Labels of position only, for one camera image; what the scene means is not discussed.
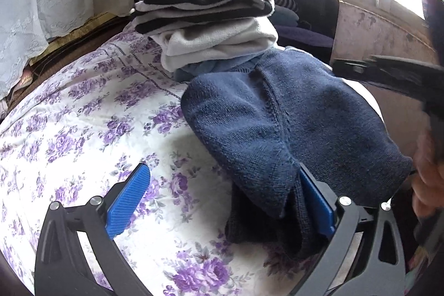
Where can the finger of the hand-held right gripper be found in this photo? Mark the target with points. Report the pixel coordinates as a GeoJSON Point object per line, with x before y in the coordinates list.
{"type": "Point", "coordinates": [381, 77]}
{"type": "Point", "coordinates": [409, 67]}

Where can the stack of brown blankets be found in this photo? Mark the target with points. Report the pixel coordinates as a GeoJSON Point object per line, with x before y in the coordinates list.
{"type": "Point", "coordinates": [69, 49]}

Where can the navy knit cardigan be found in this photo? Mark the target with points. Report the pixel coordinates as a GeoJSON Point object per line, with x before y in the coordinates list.
{"type": "Point", "coordinates": [277, 129]}

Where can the black chair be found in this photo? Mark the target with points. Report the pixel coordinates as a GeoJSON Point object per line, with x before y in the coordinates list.
{"type": "Point", "coordinates": [312, 15]}

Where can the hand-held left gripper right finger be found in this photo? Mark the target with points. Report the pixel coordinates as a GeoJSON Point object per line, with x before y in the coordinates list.
{"type": "Point", "coordinates": [319, 209]}

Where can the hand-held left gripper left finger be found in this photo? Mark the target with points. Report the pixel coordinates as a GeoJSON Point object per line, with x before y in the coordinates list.
{"type": "Point", "coordinates": [130, 199]}

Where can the person's right hand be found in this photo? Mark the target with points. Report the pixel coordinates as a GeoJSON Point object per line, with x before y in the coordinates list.
{"type": "Point", "coordinates": [428, 174]}

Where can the white folded garment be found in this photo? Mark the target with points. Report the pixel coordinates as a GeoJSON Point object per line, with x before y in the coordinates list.
{"type": "Point", "coordinates": [215, 43]}

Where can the light blue folded garment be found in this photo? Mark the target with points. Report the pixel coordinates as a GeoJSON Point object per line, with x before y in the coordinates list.
{"type": "Point", "coordinates": [215, 69]}

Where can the purple floral bedsheet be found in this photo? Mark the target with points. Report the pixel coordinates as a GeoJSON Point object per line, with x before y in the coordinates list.
{"type": "Point", "coordinates": [86, 143]}

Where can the black white striped garment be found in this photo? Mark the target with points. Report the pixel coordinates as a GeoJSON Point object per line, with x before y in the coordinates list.
{"type": "Point", "coordinates": [208, 1]}

